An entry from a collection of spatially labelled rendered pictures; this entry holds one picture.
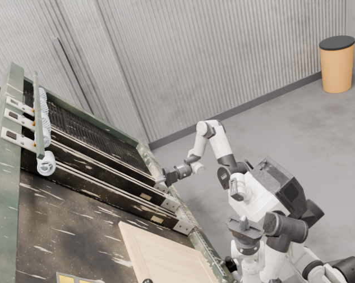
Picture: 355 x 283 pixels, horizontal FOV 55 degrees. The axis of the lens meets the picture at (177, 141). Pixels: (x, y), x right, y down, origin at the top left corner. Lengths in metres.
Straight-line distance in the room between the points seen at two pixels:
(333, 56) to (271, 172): 3.32
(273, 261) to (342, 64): 3.68
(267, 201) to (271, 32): 3.46
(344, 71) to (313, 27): 0.74
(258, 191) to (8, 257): 1.05
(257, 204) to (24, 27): 3.07
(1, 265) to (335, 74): 4.48
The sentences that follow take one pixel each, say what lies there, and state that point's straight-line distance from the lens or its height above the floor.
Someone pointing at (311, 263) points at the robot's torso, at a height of 0.69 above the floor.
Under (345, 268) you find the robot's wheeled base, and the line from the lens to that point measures 2.57.
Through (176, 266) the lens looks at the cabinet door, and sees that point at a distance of 1.71.
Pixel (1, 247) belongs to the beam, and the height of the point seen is 1.88.
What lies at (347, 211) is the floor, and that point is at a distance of 3.37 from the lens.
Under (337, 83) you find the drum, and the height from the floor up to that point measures 0.15.
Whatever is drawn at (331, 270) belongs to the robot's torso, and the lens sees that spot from 2.57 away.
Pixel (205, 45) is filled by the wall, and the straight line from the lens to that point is 4.34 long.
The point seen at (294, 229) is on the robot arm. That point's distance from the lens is 1.49.
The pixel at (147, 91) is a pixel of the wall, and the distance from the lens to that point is 4.25.
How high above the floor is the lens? 2.46
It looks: 32 degrees down
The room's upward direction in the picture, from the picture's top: 18 degrees counter-clockwise
